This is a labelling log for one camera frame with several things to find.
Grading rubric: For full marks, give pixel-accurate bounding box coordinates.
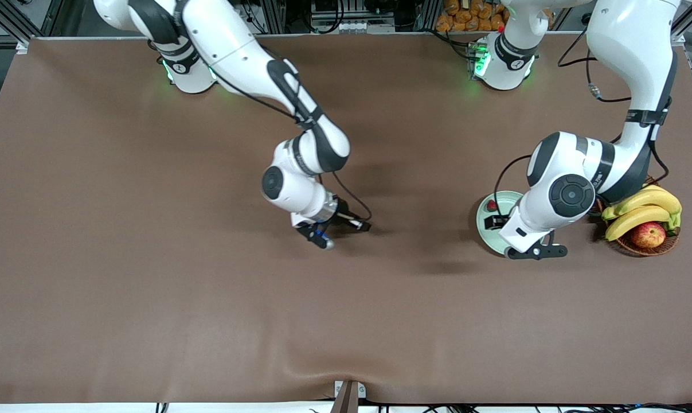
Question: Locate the pale green round plate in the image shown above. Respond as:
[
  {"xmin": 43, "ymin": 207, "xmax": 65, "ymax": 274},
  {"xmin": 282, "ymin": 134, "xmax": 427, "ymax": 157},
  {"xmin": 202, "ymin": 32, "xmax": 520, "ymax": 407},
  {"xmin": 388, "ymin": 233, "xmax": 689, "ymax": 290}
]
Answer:
[{"xmin": 476, "ymin": 190, "xmax": 530, "ymax": 257}]

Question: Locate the brown table cloth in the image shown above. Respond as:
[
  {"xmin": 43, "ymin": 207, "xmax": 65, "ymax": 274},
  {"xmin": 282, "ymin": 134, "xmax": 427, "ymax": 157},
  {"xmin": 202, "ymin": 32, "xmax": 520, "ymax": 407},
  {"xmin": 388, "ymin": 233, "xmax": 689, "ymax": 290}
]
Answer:
[{"xmin": 0, "ymin": 32, "xmax": 692, "ymax": 405}]

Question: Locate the brown wicker basket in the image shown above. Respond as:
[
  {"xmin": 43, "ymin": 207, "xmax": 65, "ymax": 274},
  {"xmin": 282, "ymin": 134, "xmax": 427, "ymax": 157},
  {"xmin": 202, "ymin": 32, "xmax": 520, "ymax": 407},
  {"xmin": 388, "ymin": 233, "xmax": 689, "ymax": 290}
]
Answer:
[{"xmin": 592, "ymin": 175, "xmax": 680, "ymax": 257}]

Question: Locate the red apple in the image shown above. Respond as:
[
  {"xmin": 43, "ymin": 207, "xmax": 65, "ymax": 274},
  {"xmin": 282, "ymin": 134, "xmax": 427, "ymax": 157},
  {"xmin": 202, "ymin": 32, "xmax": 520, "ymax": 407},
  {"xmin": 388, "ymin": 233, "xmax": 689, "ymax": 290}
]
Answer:
[{"xmin": 630, "ymin": 221, "xmax": 667, "ymax": 249}]

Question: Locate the yellow banana bunch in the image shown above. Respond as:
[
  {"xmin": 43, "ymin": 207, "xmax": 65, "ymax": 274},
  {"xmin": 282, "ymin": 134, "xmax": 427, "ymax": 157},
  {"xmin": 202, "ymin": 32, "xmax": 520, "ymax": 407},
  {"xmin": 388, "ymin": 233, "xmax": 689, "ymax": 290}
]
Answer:
[{"xmin": 601, "ymin": 185, "xmax": 682, "ymax": 242}]

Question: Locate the white connector block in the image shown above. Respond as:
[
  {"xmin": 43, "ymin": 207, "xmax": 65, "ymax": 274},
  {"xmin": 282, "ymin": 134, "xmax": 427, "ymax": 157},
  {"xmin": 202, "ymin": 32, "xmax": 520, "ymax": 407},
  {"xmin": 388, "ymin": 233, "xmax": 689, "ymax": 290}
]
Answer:
[{"xmin": 339, "ymin": 22, "xmax": 395, "ymax": 34}]

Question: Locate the orange snack bag pile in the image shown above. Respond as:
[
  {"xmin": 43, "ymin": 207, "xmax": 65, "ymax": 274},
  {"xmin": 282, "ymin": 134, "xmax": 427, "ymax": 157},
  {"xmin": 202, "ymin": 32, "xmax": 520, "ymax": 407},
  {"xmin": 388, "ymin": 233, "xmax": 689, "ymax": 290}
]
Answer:
[{"xmin": 436, "ymin": 0, "xmax": 510, "ymax": 33}]

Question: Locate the grey metal mount bracket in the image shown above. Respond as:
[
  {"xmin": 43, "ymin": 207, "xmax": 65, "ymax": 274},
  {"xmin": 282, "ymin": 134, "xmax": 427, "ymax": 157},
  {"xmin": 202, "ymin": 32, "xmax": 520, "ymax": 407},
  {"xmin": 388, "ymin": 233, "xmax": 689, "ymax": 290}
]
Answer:
[{"xmin": 333, "ymin": 380, "xmax": 367, "ymax": 413}]

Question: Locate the aluminium frame post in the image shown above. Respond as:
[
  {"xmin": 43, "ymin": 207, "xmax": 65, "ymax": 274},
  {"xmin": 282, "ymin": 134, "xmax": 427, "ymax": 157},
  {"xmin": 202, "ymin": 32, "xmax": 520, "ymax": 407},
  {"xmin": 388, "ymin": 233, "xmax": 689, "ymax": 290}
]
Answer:
[
  {"xmin": 417, "ymin": 0, "xmax": 441, "ymax": 32},
  {"xmin": 263, "ymin": 0, "xmax": 286, "ymax": 34}
]

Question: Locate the aluminium frame beam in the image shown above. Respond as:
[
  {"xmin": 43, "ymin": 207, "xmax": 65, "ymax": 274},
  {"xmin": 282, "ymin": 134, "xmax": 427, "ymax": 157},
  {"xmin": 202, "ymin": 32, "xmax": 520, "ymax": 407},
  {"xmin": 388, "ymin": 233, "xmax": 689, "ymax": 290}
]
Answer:
[
  {"xmin": 670, "ymin": 0, "xmax": 692, "ymax": 46},
  {"xmin": 0, "ymin": 0, "xmax": 57, "ymax": 45}
]

